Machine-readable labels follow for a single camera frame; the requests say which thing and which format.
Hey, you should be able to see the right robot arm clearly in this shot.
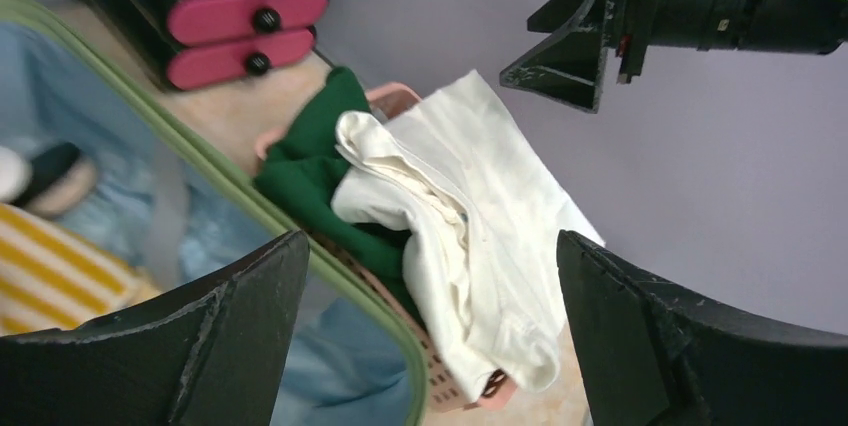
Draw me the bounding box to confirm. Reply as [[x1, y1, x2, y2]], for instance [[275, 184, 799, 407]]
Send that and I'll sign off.
[[499, 0, 847, 113]]

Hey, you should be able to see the yellow white striped garment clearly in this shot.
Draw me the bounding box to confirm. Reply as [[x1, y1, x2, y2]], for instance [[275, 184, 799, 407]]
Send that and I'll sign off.
[[1, 204, 161, 336]]

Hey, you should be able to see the dark green garment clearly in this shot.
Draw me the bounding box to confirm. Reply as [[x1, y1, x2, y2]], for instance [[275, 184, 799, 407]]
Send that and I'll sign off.
[[254, 67, 423, 324]]

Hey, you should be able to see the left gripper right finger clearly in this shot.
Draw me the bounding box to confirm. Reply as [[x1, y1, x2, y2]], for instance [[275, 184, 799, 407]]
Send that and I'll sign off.
[[557, 231, 847, 425]]

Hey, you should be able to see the white oval item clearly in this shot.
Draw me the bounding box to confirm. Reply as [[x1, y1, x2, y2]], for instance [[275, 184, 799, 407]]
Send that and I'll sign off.
[[0, 147, 32, 203]]

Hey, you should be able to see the round white black item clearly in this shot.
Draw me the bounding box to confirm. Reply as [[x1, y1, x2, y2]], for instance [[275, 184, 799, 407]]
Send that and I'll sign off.
[[4, 142, 98, 219]]

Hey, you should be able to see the black pink drawer cabinet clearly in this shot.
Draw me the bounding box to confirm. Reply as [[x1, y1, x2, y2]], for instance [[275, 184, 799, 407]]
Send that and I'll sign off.
[[84, 0, 329, 91]]

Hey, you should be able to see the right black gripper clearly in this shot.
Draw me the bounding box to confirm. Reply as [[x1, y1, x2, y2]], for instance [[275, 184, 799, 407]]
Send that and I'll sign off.
[[499, 0, 659, 114]]

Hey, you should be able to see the pink plastic basket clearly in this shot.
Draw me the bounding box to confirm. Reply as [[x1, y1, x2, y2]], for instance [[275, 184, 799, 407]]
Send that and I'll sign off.
[[255, 83, 517, 412]]

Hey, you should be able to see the green hard-shell suitcase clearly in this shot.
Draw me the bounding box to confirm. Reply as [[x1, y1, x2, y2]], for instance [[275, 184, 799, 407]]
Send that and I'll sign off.
[[1, 0, 428, 425]]

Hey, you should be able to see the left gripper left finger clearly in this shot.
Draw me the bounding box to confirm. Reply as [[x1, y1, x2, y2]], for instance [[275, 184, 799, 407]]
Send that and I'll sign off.
[[1, 232, 309, 425]]

